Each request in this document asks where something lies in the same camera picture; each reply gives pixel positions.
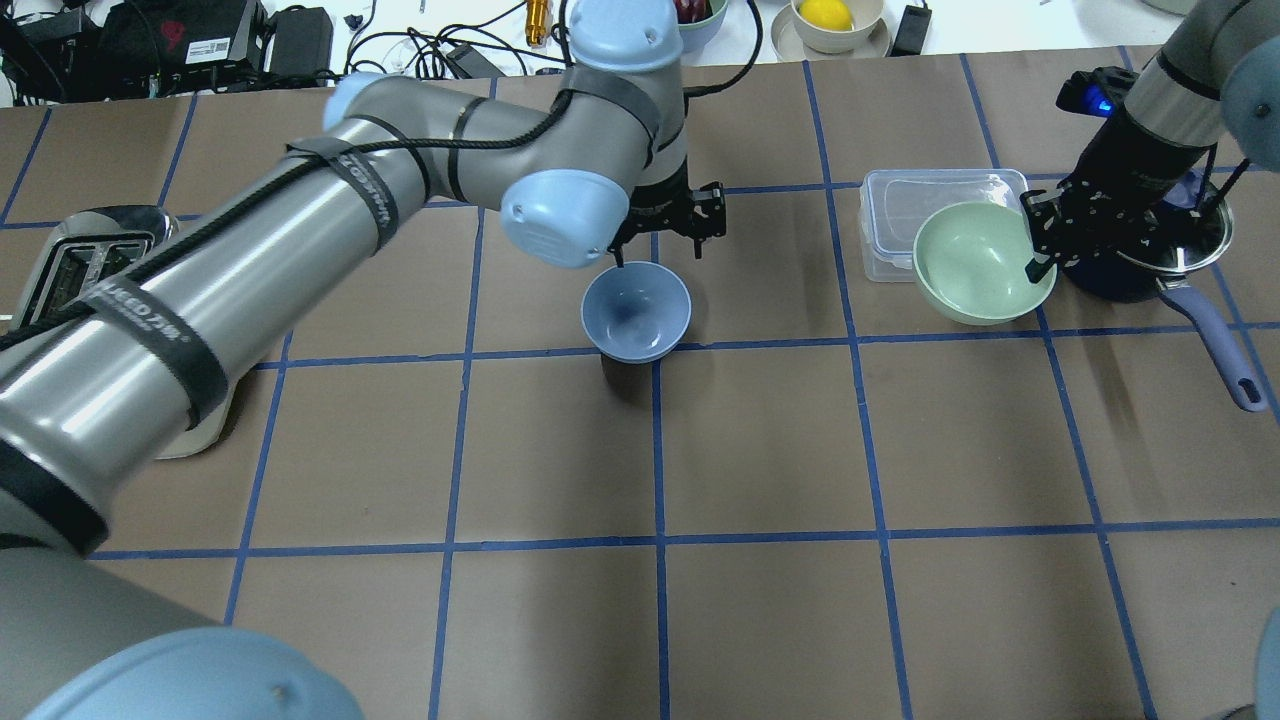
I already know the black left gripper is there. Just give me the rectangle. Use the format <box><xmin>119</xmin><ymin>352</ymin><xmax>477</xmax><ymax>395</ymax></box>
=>
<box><xmin>612</xmin><ymin>181</ymin><xmax>727</xmax><ymax>268</ymax></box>

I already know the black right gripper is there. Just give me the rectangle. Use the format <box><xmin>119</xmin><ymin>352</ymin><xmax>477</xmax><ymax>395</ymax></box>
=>
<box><xmin>1020</xmin><ymin>110</ymin><xmax>1216</xmax><ymax>284</ymax></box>

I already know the green bowl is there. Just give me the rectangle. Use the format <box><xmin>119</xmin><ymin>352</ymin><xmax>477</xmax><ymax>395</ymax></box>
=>
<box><xmin>911</xmin><ymin>201</ymin><xmax>1057</xmax><ymax>325</ymax></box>

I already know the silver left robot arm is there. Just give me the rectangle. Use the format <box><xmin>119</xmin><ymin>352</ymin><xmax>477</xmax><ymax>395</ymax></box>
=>
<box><xmin>1</xmin><ymin>1</ymin><xmax>686</xmax><ymax>719</ymax></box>

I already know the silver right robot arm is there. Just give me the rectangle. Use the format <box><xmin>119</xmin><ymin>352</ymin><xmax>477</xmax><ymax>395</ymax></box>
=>
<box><xmin>1021</xmin><ymin>1</ymin><xmax>1279</xmax><ymax>282</ymax></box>

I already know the blue bowl with fruit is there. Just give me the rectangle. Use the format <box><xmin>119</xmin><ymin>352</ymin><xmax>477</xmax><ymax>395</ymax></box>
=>
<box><xmin>673</xmin><ymin>0</ymin><xmax>727</xmax><ymax>54</ymax></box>

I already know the beige bowl with lemon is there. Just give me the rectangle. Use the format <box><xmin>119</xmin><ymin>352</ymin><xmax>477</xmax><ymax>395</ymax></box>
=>
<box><xmin>790</xmin><ymin>1</ymin><xmax>890</xmax><ymax>56</ymax></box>

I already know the clear plastic container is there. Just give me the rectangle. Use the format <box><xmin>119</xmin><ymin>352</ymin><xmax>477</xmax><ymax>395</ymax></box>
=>
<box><xmin>859</xmin><ymin>168</ymin><xmax>1029</xmax><ymax>283</ymax></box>

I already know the blue pot with lid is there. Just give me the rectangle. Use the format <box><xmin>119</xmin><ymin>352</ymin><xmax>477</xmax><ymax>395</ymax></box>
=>
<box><xmin>1065</xmin><ymin>170</ymin><xmax>1268</xmax><ymax>413</ymax></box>

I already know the black power adapter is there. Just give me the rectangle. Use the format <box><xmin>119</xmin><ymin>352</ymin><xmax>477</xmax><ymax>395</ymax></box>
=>
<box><xmin>887</xmin><ymin>3</ymin><xmax>932</xmax><ymax>56</ymax></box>

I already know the black red computer box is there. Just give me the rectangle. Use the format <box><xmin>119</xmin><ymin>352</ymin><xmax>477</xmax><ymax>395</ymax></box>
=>
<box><xmin>96</xmin><ymin>1</ymin><xmax>268</xmax><ymax>99</ymax></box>

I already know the silver toaster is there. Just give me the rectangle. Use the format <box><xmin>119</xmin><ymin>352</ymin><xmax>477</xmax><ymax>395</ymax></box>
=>
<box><xmin>8</xmin><ymin>204</ymin><xmax>236</xmax><ymax>460</ymax></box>

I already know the orange handled tool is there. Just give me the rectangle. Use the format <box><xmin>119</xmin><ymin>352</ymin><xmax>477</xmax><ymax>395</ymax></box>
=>
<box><xmin>524</xmin><ymin>0</ymin><xmax>550</xmax><ymax>47</ymax></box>

